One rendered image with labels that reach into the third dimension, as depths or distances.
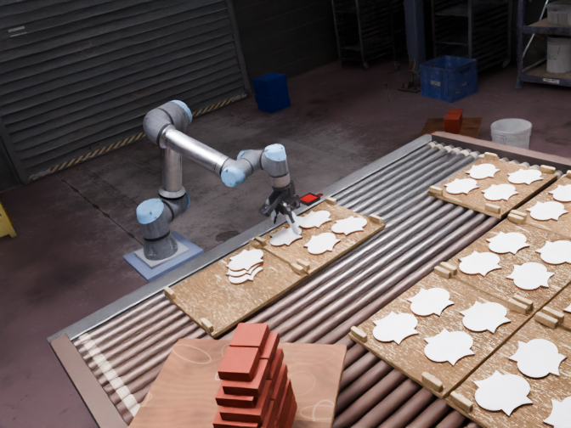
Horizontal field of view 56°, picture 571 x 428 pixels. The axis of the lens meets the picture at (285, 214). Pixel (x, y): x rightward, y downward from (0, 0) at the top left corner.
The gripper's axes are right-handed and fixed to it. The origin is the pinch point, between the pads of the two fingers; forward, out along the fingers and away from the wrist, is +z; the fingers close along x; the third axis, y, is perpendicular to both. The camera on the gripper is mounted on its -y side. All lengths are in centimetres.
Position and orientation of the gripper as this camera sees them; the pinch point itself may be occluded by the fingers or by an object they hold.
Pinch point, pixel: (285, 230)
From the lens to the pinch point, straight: 213.7
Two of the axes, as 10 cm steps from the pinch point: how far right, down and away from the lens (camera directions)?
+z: 1.5, 8.7, 4.7
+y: 7.7, -4.1, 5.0
